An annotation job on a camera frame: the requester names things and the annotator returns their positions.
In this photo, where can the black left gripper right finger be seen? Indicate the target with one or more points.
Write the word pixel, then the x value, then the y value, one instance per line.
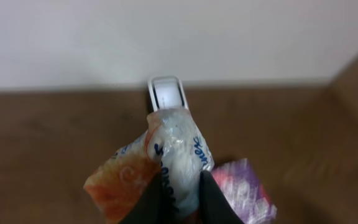
pixel 214 208

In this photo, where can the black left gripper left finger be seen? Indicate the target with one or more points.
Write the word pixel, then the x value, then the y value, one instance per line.
pixel 149 208

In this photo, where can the purple tissue pack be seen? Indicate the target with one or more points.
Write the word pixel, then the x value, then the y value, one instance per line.
pixel 244 192

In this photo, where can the orange Kleenex tissue pack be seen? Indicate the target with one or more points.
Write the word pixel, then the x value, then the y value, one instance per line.
pixel 173 147

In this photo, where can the white barcode scanner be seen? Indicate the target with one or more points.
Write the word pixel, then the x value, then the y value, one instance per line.
pixel 166 93

